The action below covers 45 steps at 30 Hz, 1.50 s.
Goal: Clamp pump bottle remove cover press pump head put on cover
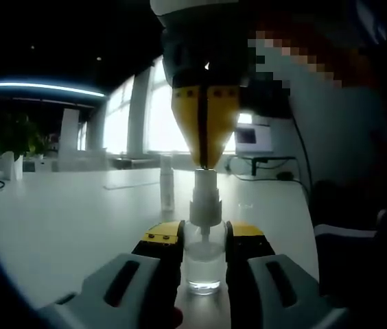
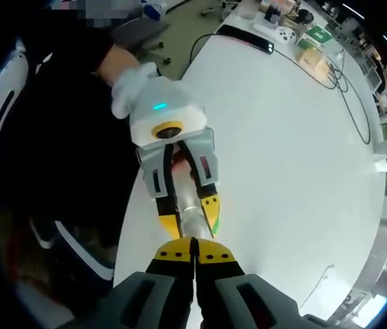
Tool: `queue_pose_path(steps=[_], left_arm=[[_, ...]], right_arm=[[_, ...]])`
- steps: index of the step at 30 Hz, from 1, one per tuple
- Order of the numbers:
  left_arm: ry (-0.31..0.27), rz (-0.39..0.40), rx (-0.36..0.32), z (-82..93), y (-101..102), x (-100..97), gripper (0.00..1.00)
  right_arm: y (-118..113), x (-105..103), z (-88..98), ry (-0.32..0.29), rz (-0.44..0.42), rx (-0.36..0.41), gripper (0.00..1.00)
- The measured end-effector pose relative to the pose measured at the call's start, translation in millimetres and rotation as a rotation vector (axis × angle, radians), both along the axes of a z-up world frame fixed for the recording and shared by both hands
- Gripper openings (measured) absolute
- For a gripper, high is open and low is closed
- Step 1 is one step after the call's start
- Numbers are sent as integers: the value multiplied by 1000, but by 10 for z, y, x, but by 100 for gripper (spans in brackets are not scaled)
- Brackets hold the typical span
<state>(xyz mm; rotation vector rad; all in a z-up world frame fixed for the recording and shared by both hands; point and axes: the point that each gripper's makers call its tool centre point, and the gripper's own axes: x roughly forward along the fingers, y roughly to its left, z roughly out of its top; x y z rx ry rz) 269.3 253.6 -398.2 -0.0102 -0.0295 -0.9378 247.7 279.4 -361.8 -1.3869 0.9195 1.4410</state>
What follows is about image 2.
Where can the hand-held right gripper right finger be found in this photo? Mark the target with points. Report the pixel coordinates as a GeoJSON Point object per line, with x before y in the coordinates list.
{"type": "Point", "coordinates": [248, 305]}

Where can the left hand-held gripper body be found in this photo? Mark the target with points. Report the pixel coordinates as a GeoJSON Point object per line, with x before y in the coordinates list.
{"type": "Point", "coordinates": [166, 103]}

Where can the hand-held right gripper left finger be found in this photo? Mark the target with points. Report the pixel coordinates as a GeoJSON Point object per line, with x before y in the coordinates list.
{"type": "Point", "coordinates": [152, 301]}

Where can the clear plastic cover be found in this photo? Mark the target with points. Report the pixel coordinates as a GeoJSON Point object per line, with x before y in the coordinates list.
{"type": "Point", "coordinates": [195, 224]}

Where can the person's left hand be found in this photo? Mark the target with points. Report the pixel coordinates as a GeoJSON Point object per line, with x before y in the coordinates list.
{"type": "Point", "coordinates": [182, 169]}

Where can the grey office chair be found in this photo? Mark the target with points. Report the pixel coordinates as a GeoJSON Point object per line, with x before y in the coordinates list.
{"type": "Point", "coordinates": [138, 32]}

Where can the dark white-trimmed shoe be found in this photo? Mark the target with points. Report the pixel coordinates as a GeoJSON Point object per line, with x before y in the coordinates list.
{"type": "Point", "coordinates": [83, 255]}

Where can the black power strip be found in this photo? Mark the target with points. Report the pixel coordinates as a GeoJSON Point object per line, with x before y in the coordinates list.
{"type": "Point", "coordinates": [245, 37]}

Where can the white game controller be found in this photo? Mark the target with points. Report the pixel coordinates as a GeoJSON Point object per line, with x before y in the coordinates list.
{"type": "Point", "coordinates": [285, 35]}

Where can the tan cardboard box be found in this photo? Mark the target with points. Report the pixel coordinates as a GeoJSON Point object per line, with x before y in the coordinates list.
{"type": "Point", "coordinates": [312, 60]}

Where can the white worn device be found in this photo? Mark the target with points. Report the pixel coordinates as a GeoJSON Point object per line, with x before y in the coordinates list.
{"type": "Point", "coordinates": [5, 85]}

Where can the green white box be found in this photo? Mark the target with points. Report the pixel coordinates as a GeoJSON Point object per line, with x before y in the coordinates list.
{"type": "Point", "coordinates": [317, 34]}

